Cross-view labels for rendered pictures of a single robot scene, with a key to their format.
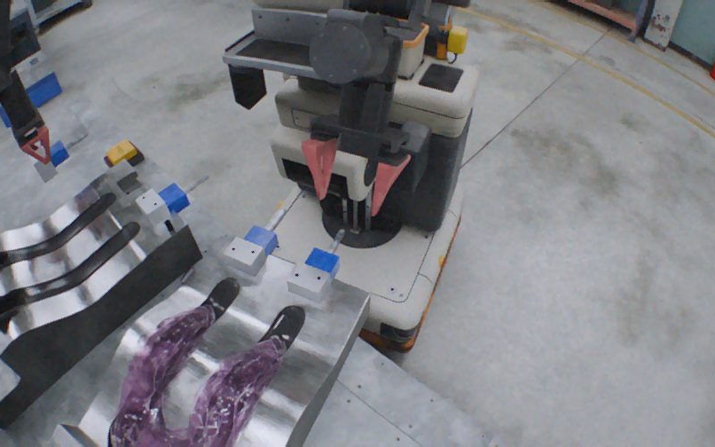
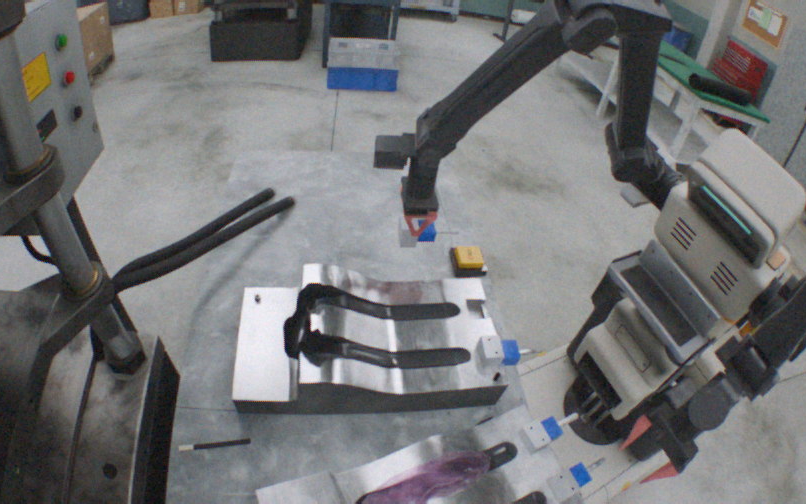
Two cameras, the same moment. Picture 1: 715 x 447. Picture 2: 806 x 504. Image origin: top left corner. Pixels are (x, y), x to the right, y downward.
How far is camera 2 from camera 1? 32 cm
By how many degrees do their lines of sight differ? 25
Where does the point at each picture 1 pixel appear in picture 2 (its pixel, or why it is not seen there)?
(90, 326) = (383, 403)
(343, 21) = (725, 394)
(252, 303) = (517, 474)
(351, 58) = (712, 418)
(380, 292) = not seen: hidden behind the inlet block
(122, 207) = (463, 327)
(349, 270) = (559, 448)
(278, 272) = (547, 463)
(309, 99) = (639, 328)
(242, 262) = (531, 443)
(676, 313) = not seen: outside the picture
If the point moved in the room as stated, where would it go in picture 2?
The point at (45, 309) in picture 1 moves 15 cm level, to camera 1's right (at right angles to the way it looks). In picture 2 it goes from (362, 374) to (428, 432)
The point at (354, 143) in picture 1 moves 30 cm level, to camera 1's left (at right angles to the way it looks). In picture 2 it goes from (669, 444) to (511, 327)
